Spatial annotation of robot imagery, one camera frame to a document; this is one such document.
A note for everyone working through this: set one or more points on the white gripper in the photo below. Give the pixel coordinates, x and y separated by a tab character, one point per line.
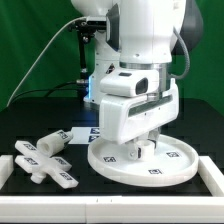
123	119

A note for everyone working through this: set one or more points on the white round table top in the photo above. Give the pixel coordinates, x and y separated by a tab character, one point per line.
167	163

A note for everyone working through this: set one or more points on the white cross-shaped table base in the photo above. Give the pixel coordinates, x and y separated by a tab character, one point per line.
39	165

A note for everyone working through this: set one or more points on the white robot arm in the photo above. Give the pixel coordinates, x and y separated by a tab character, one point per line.
140	35

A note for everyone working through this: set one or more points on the white marker sheet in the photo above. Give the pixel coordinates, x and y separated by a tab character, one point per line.
84	135

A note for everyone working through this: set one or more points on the white left fence block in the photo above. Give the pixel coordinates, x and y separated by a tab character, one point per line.
6	168

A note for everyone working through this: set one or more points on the white front fence rail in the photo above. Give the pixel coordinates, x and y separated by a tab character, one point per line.
115	209

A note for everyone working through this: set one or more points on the white fence rail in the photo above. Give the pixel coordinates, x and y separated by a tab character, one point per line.
115	209
211	176

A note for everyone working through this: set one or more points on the white right fence rail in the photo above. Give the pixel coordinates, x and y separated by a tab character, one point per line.
211	176

